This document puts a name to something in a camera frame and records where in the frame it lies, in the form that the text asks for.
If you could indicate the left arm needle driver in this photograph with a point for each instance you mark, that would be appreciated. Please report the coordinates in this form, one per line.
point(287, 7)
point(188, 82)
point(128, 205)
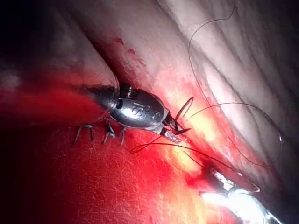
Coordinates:
point(140, 112)

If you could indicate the left arm needle driver jaw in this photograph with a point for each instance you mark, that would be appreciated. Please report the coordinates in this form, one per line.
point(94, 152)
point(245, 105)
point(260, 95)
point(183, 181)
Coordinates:
point(174, 125)
point(172, 138)

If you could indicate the black thread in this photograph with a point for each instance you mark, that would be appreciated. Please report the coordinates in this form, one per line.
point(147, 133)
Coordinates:
point(233, 104)

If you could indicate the black stitching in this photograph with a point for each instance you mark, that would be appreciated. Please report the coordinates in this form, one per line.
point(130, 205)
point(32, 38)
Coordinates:
point(108, 134)

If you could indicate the tissue pad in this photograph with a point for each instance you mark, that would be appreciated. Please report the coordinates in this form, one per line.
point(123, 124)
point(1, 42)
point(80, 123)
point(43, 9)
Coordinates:
point(98, 182)

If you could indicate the right arm needle driver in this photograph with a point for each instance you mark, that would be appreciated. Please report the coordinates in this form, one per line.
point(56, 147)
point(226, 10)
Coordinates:
point(236, 203)

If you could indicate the dark left arm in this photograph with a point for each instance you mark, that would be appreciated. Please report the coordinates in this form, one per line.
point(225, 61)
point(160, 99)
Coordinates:
point(58, 98)

